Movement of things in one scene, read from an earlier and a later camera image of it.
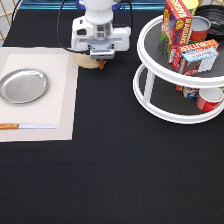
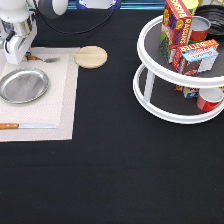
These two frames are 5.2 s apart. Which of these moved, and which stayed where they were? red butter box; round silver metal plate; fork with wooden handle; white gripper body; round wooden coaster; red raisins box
Moved: fork with wooden handle; white gripper body
Stayed: red raisins box; round silver metal plate; round wooden coaster; red butter box
